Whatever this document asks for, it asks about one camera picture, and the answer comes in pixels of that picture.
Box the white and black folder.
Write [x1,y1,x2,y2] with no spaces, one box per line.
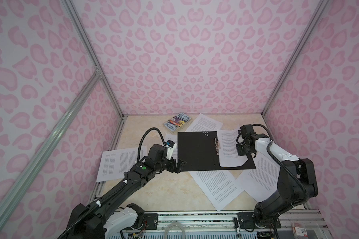
[177,131,256,172]

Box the printed paper sheet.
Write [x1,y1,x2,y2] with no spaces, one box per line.
[186,114,223,132]
[96,147,138,182]
[164,133,179,159]
[236,153,280,202]
[217,128,248,167]
[190,170,243,211]

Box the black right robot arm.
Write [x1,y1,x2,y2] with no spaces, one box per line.
[236,124,318,233]

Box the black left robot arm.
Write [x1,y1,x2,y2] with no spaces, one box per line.
[59,127,186,239]

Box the colourful paperback book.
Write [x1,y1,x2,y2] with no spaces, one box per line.
[163,112,191,133]

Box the black marker pen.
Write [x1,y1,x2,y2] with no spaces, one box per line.
[233,217,241,239]

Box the clear plastic tube loop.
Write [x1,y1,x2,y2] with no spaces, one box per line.
[163,222,186,239]

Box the clear box with label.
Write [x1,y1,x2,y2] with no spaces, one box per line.
[292,225,308,239]

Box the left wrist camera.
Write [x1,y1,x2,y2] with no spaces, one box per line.
[165,140,177,160]

